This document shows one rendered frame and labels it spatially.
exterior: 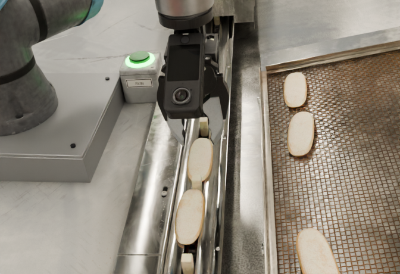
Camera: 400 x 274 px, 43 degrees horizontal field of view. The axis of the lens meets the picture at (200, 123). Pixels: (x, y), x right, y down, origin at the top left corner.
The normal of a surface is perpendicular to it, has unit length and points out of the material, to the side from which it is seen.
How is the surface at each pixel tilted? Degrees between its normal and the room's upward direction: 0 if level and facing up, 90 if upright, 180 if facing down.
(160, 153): 0
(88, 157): 90
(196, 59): 28
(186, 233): 9
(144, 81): 90
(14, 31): 94
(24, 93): 73
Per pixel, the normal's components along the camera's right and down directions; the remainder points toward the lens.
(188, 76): -0.14, -0.42
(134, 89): -0.07, 0.60
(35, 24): 0.73, 0.45
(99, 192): -0.09, -0.80
